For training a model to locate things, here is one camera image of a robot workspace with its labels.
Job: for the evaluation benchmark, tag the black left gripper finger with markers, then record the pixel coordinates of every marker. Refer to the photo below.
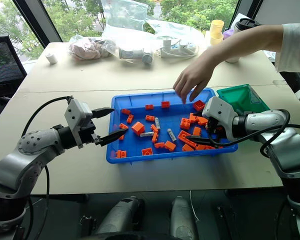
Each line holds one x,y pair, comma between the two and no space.
102,112
112,136

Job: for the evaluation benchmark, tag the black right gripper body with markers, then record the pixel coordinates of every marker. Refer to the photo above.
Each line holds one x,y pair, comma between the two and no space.
215,127

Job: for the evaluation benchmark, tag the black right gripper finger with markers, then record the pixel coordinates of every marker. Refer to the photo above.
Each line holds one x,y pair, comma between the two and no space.
199,114
198,140

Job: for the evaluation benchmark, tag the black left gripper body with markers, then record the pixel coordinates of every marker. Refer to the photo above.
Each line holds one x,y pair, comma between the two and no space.
88,131

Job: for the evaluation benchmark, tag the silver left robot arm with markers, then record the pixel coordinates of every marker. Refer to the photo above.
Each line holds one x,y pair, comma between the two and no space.
15,160

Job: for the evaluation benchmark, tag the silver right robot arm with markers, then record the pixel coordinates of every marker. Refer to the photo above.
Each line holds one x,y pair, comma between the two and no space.
290,150

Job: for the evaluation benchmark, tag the person's bare forearm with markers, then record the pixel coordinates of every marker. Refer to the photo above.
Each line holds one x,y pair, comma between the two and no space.
245,42

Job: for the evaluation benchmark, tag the green plastic bin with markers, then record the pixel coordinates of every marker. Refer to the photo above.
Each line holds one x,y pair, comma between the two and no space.
236,96

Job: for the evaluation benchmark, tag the person's bare hand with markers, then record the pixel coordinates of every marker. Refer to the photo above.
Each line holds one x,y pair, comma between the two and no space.
193,75

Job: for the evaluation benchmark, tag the small orange building block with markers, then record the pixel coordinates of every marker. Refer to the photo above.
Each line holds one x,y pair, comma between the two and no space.
130,119
165,104
121,137
123,126
121,154
125,111
197,131
149,118
170,145
187,147
154,128
159,145
149,107
202,121
193,118
154,137

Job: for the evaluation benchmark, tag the hollow orange building block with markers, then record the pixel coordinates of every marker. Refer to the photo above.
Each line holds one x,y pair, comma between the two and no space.
147,151
199,105

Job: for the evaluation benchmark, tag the orange 2x2 studded toy brick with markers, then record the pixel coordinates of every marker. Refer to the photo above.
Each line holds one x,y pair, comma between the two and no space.
185,123

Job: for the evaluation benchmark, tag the orange plastic toy brick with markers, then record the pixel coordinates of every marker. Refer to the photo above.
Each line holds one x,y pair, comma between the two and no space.
138,128

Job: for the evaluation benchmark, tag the silver metal cylinder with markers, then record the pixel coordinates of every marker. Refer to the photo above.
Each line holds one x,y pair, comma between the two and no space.
171,135
157,123
146,134

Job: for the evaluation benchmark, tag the blue plastic tray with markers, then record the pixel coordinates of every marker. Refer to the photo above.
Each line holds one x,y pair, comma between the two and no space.
170,156

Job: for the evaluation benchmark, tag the plastic bag with pink contents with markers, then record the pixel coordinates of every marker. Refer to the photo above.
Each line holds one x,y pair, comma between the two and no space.
86,48

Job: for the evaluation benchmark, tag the white cylindrical bottle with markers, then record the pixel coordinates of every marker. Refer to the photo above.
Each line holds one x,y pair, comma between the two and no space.
137,53

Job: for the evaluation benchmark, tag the small white spool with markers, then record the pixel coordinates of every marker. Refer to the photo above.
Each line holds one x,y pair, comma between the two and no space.
51,58

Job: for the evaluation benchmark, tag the grey rounded robot leg shape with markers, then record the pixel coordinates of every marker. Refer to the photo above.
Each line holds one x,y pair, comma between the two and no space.
182,217
120,215

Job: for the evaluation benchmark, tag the stacked yellow plastic cups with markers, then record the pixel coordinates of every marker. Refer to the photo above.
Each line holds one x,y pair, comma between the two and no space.
217,31

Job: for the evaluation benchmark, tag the purple plastic item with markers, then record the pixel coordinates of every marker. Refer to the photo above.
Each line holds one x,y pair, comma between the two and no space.
228,34

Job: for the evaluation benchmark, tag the crumpled clear plastic bag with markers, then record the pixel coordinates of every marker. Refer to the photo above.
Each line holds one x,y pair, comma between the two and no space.
170,30

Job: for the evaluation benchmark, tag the tall clear plastic bag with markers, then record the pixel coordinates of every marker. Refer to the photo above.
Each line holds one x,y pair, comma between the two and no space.
125,22

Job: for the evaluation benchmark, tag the white cup with black lid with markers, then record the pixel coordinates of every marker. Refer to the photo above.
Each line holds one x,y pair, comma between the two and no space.
242,25

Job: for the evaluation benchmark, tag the black mesh office chair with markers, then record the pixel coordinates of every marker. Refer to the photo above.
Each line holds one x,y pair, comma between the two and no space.
3,65

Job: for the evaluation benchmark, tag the white shirt sleeve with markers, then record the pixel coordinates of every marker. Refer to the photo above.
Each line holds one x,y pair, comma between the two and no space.
295,45

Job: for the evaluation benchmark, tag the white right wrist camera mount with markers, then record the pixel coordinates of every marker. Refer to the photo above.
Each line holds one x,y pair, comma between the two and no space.
218,110

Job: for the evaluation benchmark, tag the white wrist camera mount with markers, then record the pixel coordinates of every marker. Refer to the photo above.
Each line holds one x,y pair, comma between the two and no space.
218,110
76,113

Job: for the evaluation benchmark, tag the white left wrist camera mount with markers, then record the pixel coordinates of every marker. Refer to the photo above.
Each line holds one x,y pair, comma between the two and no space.
76,113

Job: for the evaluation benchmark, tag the black window frame bar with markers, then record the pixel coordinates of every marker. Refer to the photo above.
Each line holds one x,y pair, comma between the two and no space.
242,8
37,22

